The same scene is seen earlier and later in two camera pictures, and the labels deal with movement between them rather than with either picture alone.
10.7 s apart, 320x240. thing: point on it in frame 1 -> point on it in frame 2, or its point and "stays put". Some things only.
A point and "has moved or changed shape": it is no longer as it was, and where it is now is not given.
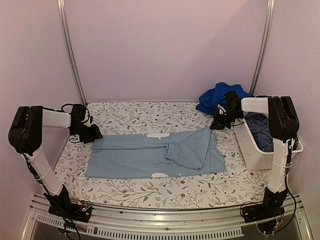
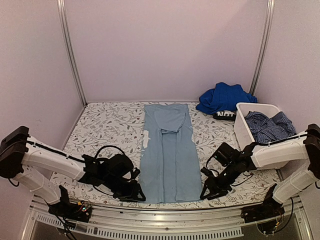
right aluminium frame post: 269,16 stays put
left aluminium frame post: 61,8 stays put
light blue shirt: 142,155 has moved or changed shape
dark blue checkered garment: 258,124 stays put
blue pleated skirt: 210,99 stays put
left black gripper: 95,134 -> 128,198
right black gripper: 217,123 -> 209,182
